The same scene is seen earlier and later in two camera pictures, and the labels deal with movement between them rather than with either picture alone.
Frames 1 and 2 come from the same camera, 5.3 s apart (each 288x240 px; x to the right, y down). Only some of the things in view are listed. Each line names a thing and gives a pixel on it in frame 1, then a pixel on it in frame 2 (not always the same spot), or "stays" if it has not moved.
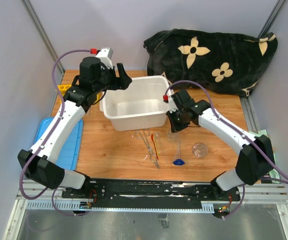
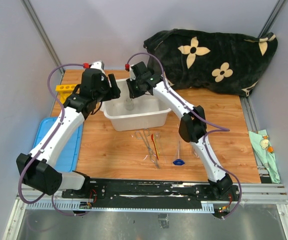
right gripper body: (178, 121) to (135, 87)
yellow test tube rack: (62, 89) stays
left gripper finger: (124, 80) to (116, 90)
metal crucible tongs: (139, 135) stays
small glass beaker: (173, 137) to (129, 104)
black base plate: (140, 193) stays
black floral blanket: (222, 62) stays
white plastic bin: (140, 106) stays
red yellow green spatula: (155, 145) stays
